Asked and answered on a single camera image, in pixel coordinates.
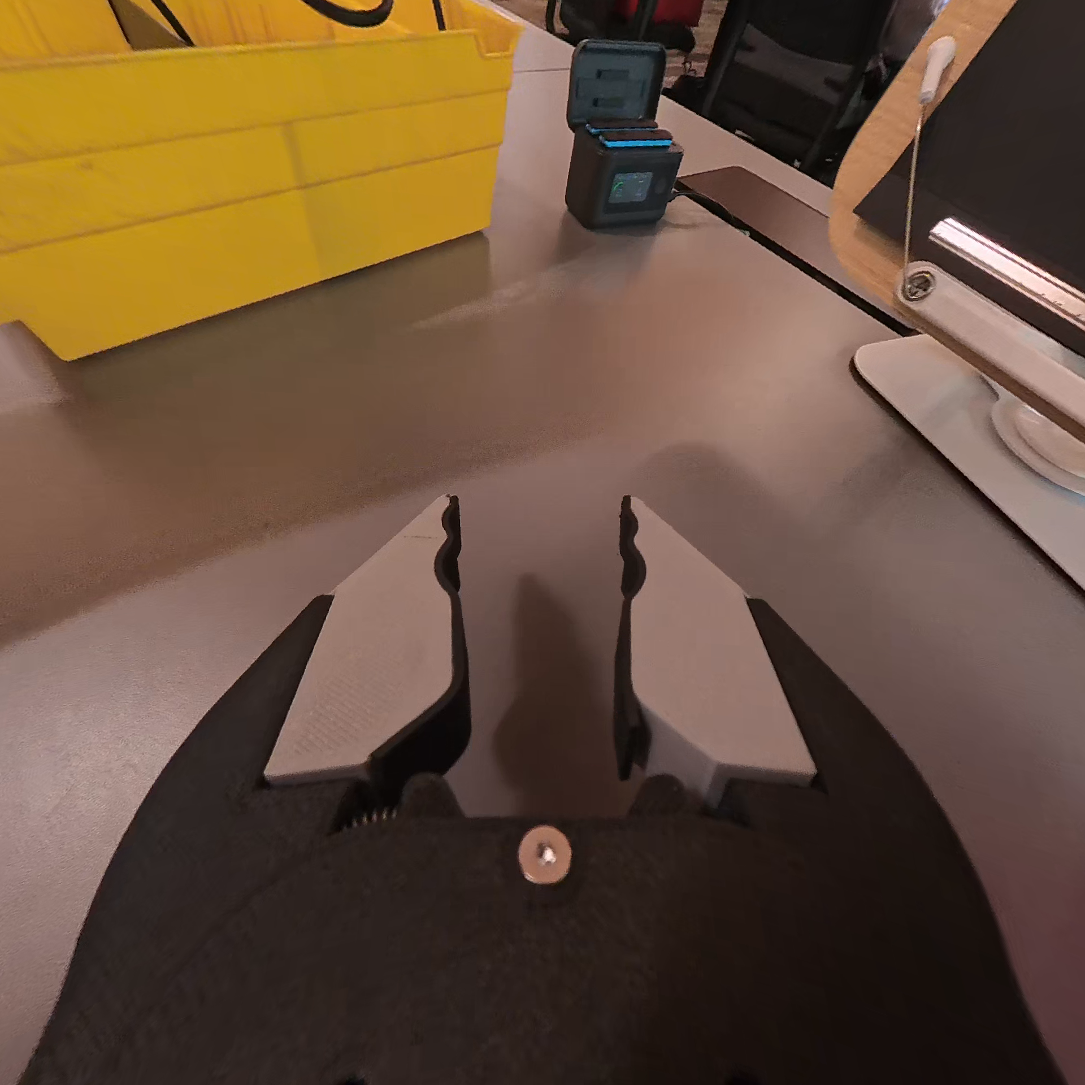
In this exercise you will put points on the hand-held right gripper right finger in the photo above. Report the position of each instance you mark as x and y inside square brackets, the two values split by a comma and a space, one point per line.
[712, 678]

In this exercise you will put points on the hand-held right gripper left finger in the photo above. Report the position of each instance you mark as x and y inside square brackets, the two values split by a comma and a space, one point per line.
[373, 670]

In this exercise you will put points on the yellow plastic bin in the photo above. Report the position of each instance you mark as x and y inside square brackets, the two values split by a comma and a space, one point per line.
[212, 212]

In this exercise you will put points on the dark battery charger case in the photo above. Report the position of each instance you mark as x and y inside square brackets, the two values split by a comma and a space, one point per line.
[623, 186]

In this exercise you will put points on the wood-framed black board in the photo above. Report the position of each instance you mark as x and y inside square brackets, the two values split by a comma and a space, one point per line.
[1000, 152]

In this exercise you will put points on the black office chair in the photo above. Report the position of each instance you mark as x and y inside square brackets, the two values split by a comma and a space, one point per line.
[763, 76]

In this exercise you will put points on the white-tipped metal stylus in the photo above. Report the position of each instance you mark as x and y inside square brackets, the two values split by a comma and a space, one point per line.
[937, 59]

